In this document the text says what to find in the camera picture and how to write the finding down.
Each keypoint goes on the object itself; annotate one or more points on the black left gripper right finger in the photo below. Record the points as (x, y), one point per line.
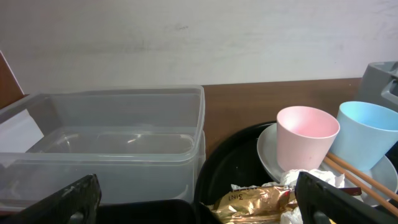
(320, 202)

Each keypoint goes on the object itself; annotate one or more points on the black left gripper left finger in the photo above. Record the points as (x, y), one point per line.
(75, 203)

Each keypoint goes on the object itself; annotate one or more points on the white tissue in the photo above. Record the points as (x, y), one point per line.
(290, 178)

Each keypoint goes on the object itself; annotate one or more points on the wooden chopstick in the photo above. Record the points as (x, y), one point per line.
(367, 174)
(360, 183)

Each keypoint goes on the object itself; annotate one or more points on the gold brown snack wrapper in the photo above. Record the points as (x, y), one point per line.
(267, 204)

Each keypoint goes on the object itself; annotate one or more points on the pink plastic cup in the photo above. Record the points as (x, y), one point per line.
(304, 136)

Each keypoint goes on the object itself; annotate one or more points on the clear plastic waste bin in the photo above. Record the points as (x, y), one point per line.
(143, 144)

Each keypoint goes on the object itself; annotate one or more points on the grey dishwasher rack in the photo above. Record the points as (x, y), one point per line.
(379, 85)

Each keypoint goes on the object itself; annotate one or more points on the light blue plastic cup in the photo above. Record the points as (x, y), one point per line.
(367, 133)

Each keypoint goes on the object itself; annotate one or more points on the black rectangular tray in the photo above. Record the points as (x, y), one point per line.
(154, 212)

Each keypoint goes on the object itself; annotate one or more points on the white label on bin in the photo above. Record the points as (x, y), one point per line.
(19, 133)

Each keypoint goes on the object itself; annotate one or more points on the round black tray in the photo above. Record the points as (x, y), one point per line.
(235, 161)

